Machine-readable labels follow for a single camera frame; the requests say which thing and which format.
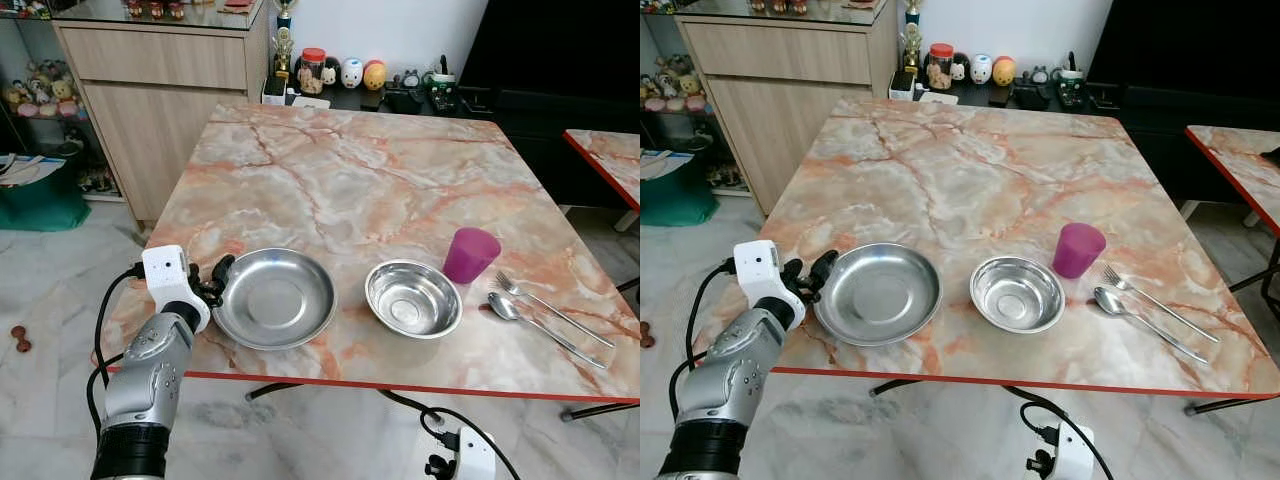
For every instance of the small brown floor object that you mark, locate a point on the small brown floor object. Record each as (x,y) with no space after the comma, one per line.
(21,339)
(647,334)

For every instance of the yellow egg figurine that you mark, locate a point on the yellow egg figurine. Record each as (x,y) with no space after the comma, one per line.
(1003,72)
(374,76)

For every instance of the black television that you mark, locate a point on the black television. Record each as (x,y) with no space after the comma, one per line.
(560,40)
(1180,40)

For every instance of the small black object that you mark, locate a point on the small black object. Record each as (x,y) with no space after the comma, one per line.
(1273,156)

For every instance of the red-lidded clear jar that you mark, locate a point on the red-lidded clear jar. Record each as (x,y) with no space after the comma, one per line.
(312,75)
(940,70)

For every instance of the light wooden cabinet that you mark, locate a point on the light wooden cabinet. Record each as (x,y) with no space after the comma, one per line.
(790,100)
(160,110)

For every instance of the green bin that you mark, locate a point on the green bin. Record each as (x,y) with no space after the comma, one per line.
(675,200)
(40,205)

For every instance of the shallow stainless steel plate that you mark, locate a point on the shallow stainless steel plate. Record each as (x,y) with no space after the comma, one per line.
(275,300)
(878,295)

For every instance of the black and white figurine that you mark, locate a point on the black and white figurine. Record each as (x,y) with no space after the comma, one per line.
(960,68)
(331,72)

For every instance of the stainless steel fork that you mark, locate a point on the stainless steel fork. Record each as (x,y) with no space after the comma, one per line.
(1150,299)
(545,305)

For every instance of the gold trophy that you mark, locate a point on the gold trophy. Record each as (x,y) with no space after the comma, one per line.
(284,45)
(911,42)

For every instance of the glass display shelf with toys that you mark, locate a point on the glass display shelf with toys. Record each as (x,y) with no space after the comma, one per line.
(675,90)
(40,95)

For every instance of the purple plastic cup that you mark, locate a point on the purple plastic cup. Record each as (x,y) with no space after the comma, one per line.
(1077,250)
(470,255)

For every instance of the stainless steel bowl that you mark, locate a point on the stainless steel bowl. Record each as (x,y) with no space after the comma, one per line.
(1017,296)
(413,300)

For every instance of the white paper booklet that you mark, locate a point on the white paper booklet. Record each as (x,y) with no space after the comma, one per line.
(25,168)
(660,163)

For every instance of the small grey figurine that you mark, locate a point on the small grey figurine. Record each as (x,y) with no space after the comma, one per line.
(410,80)
(1039,76)

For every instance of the stainless steel spoon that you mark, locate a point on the stainless steel spoon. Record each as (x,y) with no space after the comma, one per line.
(503,306)
(1109,300)

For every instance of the black television stand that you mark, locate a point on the black television stand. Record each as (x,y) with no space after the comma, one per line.
(540,150)

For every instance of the white egg figurine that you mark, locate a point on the white egg figurine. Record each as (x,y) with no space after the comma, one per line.
(352,73)
(981,69)

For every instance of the small white box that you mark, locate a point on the small white box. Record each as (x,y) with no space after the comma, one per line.
(901,88)
(275,92)

